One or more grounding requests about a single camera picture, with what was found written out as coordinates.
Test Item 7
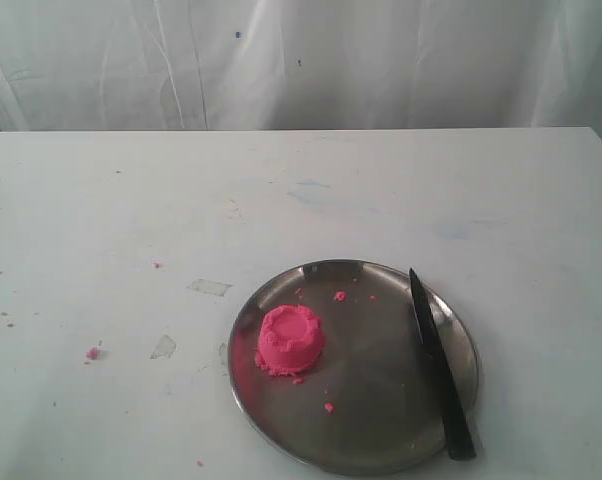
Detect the pink play dough lump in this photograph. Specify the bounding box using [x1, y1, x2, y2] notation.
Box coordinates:
[254, 305, 325, 377]

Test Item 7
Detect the black knife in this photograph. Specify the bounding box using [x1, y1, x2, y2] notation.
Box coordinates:
[408, 268, 477, 461]

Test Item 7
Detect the round steel plate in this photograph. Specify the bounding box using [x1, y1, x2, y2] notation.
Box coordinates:
[228, 260, 479, 476]

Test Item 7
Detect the pink crumb on table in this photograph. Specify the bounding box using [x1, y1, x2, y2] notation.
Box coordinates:
[85, 347, 100, 361]

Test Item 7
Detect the white backdrop sheet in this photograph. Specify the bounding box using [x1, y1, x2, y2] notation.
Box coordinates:
[0, 1, 602, 130]

